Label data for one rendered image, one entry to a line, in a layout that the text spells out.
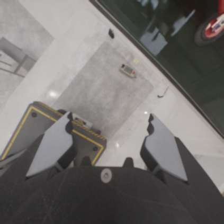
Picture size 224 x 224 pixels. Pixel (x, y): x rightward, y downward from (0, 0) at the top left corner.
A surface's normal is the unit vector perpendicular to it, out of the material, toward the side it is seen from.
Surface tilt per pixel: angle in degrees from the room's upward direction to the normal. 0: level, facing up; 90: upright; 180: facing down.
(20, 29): 0
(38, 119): 0
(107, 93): 0
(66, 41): 12
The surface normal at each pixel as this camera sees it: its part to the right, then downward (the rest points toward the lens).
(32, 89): -0.08, -0.03
